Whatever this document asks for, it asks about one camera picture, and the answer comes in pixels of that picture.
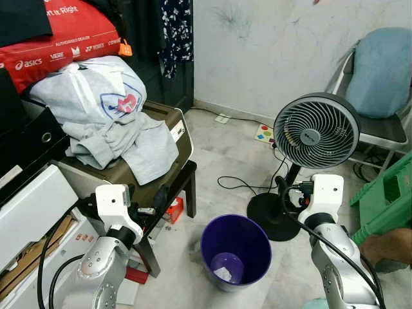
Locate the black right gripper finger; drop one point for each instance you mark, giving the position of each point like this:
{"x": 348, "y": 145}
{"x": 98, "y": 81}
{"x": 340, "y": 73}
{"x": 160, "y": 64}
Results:
{"x": 282, "y": 187}

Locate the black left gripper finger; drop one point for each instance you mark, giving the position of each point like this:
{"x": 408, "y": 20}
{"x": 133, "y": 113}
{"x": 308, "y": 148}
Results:
{"x": 162, "y": 198}

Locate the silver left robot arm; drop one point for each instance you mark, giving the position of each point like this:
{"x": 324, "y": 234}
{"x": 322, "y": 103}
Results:
{"x": 96, "y": 270}

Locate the red printed box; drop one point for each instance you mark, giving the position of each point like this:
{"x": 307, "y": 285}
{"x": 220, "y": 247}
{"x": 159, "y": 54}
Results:
{"x": 174, "y": 209}

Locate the grey cotton garment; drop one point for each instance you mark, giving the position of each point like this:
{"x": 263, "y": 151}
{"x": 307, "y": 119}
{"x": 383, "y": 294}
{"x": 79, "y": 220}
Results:
{"x": 148, "y": 154}

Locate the dark wooden table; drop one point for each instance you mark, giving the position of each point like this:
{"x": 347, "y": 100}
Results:
{"x": 151, "y": 257}

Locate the colourful dotted card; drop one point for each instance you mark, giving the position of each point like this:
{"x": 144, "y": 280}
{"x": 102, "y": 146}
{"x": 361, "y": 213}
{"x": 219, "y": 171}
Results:
{"x": 265, "y": 133}

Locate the purple plastic waste bin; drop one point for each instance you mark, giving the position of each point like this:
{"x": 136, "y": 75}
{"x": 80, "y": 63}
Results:
{"x": 254, "y": 244}

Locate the grey standing fan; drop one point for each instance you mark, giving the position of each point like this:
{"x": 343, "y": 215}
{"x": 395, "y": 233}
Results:
{"x": 315, "y": 132}

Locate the red flat folder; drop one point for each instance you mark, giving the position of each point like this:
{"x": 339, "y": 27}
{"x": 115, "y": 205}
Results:
{"x": 136, "y": 275}

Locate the green plastic stool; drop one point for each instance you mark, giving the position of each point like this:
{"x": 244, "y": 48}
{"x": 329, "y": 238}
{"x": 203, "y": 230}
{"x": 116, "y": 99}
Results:
{"x": 373, "y": 206}

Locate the olive brown printer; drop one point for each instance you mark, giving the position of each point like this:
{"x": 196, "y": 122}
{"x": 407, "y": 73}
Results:
{"x": 161, "y": 116}

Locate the white flat sheet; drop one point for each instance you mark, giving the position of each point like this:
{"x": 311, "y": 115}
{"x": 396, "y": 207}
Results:
{"x": 127, "y": 293}

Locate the white floor socket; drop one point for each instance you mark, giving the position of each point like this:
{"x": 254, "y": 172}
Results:
{"x": 223, "y": 118}

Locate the person bare leg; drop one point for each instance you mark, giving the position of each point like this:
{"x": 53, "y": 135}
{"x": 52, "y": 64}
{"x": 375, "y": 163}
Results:
{"x": 386, "y": 248}

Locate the white shelf unit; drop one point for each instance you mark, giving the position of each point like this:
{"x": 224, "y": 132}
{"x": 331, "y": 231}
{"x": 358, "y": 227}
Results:
{"x": 32, "y": 206}

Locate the grey folding chair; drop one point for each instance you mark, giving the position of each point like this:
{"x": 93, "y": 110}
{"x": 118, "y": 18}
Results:
{"x": 380, "y": 135}

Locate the dark wooden door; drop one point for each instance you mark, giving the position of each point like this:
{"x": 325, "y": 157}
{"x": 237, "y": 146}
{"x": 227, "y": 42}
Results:
{"x": 145, "y": 77}

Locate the black appliance with knob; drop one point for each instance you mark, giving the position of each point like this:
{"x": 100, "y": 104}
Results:
{"x": 32, "y": 141}

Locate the white plastic bag blue logo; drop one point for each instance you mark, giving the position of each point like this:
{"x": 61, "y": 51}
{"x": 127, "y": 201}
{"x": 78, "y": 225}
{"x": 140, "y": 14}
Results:
{"x": 77, "y": 90}

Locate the brown cardboard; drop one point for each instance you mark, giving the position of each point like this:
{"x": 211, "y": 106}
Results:
{"x": 19, "y": 273}

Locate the blue grey cushion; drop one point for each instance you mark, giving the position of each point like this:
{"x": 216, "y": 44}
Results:
{"x": 380, "y": 71}

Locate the orange tag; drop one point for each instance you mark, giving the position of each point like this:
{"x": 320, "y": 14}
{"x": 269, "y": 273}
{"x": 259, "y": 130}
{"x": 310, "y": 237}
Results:
{"x": 126, "y": 48}

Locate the dark floral hanging garment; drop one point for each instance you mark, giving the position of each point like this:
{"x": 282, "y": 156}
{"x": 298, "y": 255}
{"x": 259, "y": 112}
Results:
{"x": 175, "y": 32}

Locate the red printed sports bag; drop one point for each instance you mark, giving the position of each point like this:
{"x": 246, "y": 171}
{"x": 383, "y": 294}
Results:
{"x": 64, "y": 29}

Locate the black cloth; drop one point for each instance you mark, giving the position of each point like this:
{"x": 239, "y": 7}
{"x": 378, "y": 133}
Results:
{"x": 22, "y": 19}

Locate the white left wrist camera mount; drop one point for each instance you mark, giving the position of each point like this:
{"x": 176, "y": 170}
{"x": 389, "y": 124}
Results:
{"x": 112, "y": 203}

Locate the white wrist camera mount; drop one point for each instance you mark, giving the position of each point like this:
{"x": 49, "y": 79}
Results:
{"x": 328, "y": 193}
{"x": 112, "y": 203}

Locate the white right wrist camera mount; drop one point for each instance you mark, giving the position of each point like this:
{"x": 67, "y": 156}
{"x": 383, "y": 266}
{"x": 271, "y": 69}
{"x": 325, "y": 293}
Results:
{"x": 328, "y": 193}

